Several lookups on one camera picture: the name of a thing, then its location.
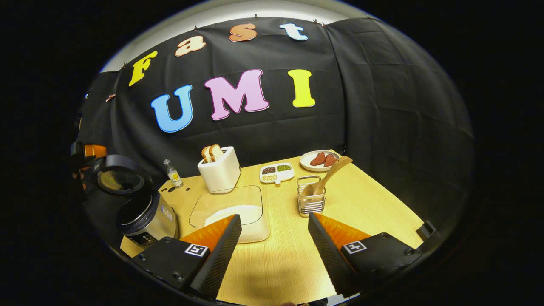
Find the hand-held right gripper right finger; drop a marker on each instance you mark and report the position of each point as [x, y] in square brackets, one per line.
[329, 255]

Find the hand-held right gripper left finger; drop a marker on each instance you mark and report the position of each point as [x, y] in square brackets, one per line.
[219, 255]

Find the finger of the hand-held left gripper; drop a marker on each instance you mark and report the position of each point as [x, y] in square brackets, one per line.
[95, 151]

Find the clear box of white rice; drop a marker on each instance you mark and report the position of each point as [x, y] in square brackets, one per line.
[255, 231]

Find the black and silver rice cooker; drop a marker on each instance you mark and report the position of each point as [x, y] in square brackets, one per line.
[148, 221]

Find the wooden spoon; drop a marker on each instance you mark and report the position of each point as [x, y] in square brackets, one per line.
[333, 170]

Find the white toaster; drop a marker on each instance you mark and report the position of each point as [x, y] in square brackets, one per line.
[221, 176]

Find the small clear bottle yellow label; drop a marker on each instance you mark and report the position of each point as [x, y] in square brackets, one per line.
[174, 177]

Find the red meat piece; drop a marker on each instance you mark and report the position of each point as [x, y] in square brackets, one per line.
[330, 160]
[318, 159]

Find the white divided dish of beans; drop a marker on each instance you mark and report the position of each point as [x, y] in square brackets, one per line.
[277, 174]

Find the white round plate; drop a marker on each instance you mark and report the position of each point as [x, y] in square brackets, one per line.
[305, 160]

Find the bread slice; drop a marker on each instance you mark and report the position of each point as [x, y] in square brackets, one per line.
[216, 153]
[205, 155]

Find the black backdrop cloth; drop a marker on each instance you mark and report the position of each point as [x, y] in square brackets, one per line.
[382, 106]

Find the black bracket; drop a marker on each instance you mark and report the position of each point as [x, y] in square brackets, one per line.
[427, 230]

